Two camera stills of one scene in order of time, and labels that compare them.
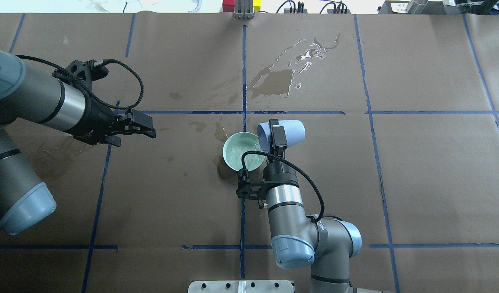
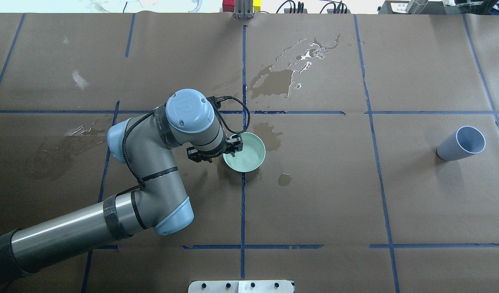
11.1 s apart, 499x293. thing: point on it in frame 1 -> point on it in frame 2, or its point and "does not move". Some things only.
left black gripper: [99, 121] -> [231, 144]
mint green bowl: [234, 146] does not move
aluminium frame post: [244, 9] does not move
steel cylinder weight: [416, 7] does not move
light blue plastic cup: [294, 130] -> [467, 141]
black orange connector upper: [292, 9] does not move
